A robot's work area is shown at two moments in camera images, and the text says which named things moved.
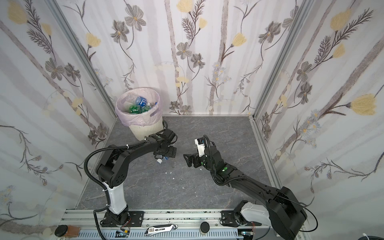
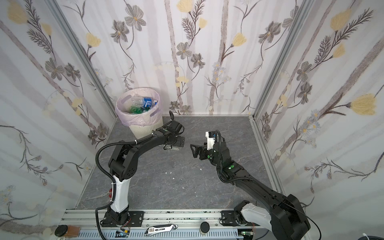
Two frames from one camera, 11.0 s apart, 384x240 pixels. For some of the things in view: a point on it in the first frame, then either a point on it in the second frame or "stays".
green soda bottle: (135, 109) stays
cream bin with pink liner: (141, 109) stays
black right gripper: (196, 160) → (202, 152)
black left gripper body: (167, 151) → (174, 141)
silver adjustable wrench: (160, 228) stays
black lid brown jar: (69, 231) stays
